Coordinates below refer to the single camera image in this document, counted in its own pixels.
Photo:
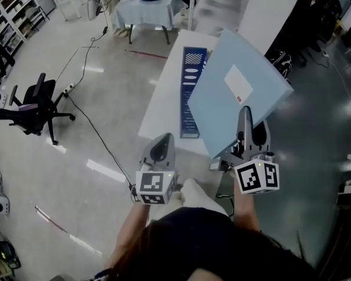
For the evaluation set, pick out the light blue folder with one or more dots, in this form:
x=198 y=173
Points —
x=222 y=113

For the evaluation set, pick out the black white-striped backpack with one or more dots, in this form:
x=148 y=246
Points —
x=279 y=61

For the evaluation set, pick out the white power strip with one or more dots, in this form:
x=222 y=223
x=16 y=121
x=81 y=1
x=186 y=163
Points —
x=69 y=88

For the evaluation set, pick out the person's left forearm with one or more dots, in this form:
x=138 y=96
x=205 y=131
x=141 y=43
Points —
x=131 y=224

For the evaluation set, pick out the person's dark top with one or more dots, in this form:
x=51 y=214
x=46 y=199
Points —
x=193 y=230

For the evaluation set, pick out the person's right forearm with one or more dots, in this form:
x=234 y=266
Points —
x=245 y=209

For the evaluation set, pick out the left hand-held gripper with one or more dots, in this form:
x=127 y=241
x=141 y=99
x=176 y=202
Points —
x=150 y=184

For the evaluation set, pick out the table with light blue cloth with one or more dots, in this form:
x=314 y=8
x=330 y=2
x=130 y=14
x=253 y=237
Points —
x=146 y=10

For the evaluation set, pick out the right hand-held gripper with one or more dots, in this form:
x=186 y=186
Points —
x=257 y=177

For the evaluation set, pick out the black office chair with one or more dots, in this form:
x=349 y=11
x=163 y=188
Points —
x=38 y=104

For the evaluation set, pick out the blue plastic file holder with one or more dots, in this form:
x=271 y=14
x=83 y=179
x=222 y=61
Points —
x=190 y=69

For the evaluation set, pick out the white storage shelf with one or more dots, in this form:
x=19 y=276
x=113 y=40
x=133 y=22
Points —
x=17 y=7

